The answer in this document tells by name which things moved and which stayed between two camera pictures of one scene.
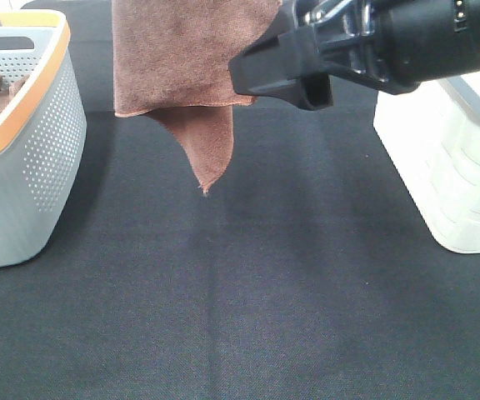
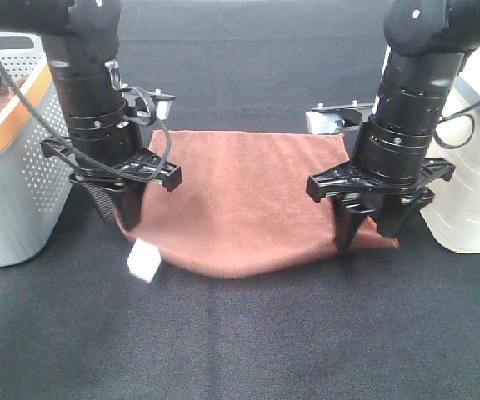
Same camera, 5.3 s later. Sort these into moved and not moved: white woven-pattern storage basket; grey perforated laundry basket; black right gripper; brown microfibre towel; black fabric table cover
Moved: brown microfibre towel; black right gripper
Not moved: white woven-pattern storage basket; black fabric table cover; grey perforated laundry basket
